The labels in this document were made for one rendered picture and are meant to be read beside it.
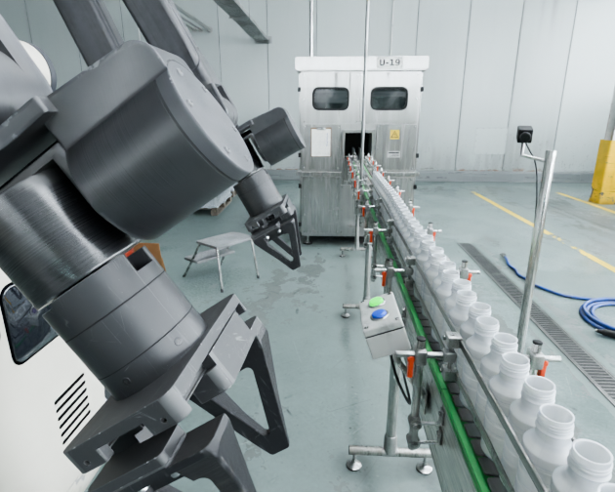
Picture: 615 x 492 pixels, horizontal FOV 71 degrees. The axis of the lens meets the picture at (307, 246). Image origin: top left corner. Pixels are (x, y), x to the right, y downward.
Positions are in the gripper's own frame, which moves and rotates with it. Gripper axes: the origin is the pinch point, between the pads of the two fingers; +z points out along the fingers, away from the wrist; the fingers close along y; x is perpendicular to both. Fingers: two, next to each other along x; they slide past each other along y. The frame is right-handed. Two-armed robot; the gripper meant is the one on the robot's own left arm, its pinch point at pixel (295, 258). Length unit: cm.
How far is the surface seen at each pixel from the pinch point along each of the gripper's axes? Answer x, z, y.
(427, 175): -200, 212, 968
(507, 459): -14.7, 34.7, -16.7
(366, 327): -3.4, 21.9, 11.1
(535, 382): -22.6, 26.6, -14.9
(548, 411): -21.3, 26.2, -20.8
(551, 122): -494, 234, 955
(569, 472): -19.2, 27.3, -28.2
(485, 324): -22.3, 25.1, -0.1
